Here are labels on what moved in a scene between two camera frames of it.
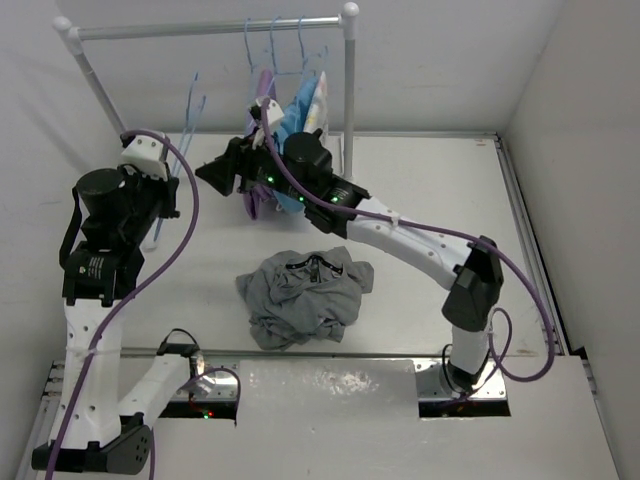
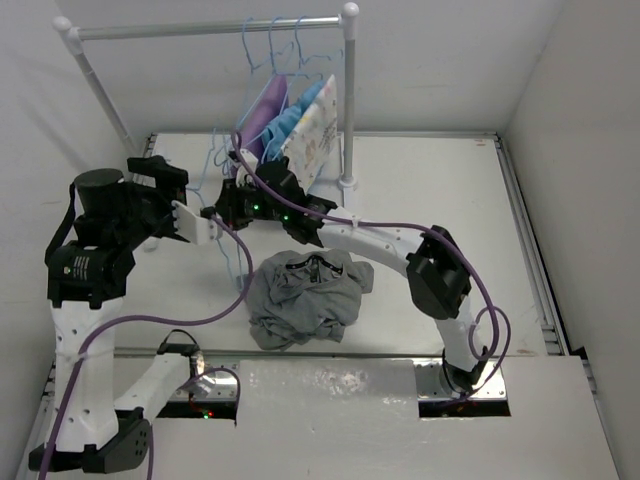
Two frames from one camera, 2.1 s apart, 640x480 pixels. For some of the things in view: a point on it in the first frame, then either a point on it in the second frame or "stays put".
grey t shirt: (293, 296) stays put
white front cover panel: (359, 419) stays put
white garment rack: (67, 29) stays put
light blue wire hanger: (192, 122) -> (201, 201)
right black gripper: (221, 170) -> (228, 204)
